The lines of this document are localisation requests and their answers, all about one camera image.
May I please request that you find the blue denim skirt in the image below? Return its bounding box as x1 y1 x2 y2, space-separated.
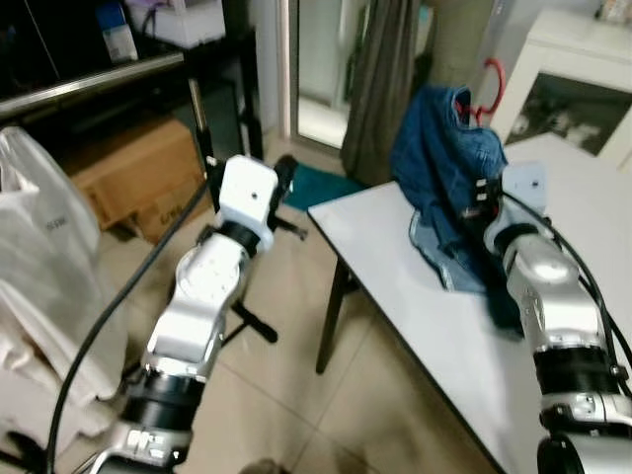
388 86 524 332

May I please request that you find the red plastic hanger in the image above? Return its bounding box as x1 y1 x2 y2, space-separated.
472 57 507 124

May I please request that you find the teal rug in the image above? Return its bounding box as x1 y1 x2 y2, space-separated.
286 163 371 213

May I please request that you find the glass sliding door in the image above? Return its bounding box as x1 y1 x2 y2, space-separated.
279 0 356 149

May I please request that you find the black table leg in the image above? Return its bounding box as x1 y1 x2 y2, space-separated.
316 259 358 374

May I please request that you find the grey curtain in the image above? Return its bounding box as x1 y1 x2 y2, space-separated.
343 0 421 189

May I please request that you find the brown cardboard box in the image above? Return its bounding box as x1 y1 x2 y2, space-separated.
59 117 213 243

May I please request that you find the white glass-door cabinet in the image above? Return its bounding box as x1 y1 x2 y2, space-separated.
491 8 632 169

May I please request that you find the white computer case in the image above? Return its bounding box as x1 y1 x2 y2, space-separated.
123 0 226 48

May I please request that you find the blue white carton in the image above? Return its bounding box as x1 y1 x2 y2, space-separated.
97 0 139 62

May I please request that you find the white printed t-shirt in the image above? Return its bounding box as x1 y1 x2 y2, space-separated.
0 126 127 401

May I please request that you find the black glossy table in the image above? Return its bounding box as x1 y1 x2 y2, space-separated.
0 0 266 164

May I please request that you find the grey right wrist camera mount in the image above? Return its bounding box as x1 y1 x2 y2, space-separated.
499 163 547 228

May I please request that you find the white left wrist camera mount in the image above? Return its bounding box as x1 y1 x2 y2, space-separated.
215 155 287 248

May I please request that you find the black clothes rack frame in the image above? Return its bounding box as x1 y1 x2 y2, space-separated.
183 54 307 347

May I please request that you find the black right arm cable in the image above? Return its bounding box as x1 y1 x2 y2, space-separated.
499 188 632 396

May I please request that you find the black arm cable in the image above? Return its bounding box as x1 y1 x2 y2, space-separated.
499 188 632 396
44 178 220 474

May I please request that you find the silver clothes rail bar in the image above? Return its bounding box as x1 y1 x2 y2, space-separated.
0 51 189 121

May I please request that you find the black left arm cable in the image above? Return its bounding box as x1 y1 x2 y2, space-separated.
44 178 220 474

